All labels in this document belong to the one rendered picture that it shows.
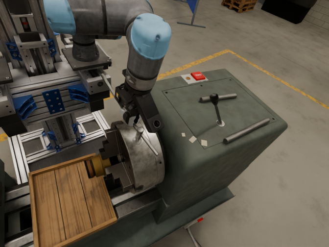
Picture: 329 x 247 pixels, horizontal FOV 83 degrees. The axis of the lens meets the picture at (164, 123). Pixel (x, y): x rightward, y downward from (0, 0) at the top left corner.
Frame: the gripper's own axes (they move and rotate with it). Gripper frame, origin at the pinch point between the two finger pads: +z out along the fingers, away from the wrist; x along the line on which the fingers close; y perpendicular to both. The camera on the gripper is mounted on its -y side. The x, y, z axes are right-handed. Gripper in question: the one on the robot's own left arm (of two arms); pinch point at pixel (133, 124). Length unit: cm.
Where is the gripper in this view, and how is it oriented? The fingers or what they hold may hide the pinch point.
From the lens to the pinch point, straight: 63.6
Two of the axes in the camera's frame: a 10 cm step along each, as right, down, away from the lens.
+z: -2.8, 4.7, 8.4
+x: -7.3, 4.6, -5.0
